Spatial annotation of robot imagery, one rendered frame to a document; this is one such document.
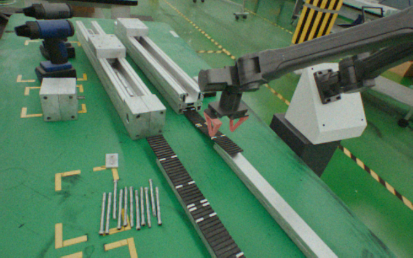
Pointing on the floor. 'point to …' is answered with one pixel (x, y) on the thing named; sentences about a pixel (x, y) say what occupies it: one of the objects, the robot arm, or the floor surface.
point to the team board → (225, 0)
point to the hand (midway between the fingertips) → (222, 131)
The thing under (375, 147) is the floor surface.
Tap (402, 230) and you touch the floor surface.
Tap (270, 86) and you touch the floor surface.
